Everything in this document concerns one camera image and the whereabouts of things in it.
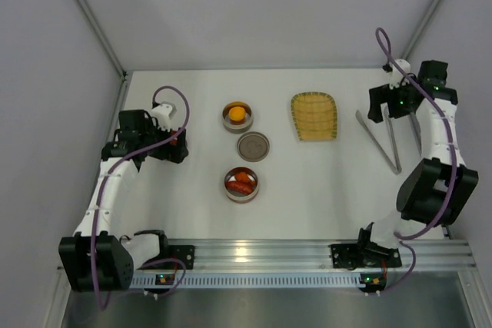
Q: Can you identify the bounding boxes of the metal tongs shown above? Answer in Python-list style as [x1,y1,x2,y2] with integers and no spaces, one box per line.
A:
[355,107,402,175]

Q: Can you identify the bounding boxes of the orange round food piece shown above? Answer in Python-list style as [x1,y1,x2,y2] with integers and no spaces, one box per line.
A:
[228,106,247,124]

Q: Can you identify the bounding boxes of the red fried chicken piece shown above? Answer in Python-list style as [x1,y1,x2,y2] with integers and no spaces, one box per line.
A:
[234,171,255,184]

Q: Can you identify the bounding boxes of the red sausage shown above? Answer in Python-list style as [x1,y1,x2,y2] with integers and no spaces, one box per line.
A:
[226,181,254,195]

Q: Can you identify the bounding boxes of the red round lid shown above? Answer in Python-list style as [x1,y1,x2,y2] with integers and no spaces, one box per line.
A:
[170,135,181,147]

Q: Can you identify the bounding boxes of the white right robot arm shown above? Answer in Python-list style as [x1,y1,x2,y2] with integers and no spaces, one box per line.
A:
[357,59,479,262]

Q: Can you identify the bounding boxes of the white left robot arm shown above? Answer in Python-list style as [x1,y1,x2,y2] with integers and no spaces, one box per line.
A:
[58,103,188,292]

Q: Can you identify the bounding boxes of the beige metal container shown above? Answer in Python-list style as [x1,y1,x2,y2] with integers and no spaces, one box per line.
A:
[221,101,254,134]

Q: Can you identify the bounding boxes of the woven bamboo tray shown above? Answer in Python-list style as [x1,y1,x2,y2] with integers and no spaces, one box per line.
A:
[291,91,338,141]

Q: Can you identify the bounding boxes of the red metal container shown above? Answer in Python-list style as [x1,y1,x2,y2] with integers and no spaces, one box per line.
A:
[223,167,260,204]

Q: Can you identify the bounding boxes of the beige round lid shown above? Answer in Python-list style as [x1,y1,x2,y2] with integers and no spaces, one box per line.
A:
[236,131,270,162]

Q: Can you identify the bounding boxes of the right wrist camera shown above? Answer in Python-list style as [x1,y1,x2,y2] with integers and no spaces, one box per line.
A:
[383,59,411,90]

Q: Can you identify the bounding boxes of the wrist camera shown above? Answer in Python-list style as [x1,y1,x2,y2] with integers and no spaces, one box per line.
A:
[383,59,411,90]
[151,102,177,130]

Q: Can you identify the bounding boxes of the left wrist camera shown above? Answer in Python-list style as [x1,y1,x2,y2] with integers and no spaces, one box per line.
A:
[151,102,177,130]

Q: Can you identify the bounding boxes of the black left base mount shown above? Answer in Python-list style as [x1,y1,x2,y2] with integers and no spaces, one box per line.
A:
[168,244,195,270]

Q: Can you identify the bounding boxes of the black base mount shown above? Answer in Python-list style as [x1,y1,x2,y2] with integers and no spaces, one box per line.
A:
[330,243,402,270]
[168,244,195,270]

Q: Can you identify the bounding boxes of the grey slotted cable duct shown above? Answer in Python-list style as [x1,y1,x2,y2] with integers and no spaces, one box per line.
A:
[130,272,384,290]

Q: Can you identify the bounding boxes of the aluminium rail frame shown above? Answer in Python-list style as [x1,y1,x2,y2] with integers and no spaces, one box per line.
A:
[57,238,477,271]

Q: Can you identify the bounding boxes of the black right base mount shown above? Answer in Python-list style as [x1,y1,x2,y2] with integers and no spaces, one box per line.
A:
[330,243,402,270]

